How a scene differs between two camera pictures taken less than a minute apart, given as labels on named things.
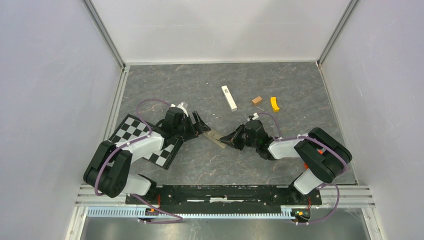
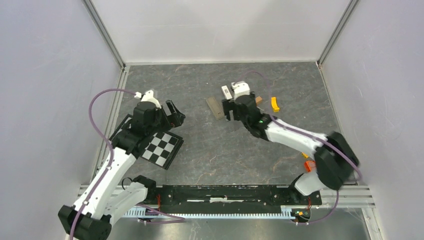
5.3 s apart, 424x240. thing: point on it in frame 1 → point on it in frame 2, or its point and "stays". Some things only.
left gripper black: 196,129 → 176,118
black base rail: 227,195 stays
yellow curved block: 273,103 stays
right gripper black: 229,139 → 229,105
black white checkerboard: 132,128 stays
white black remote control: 229,98 stays
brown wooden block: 257,99 stays
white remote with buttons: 215,137 → 215,107
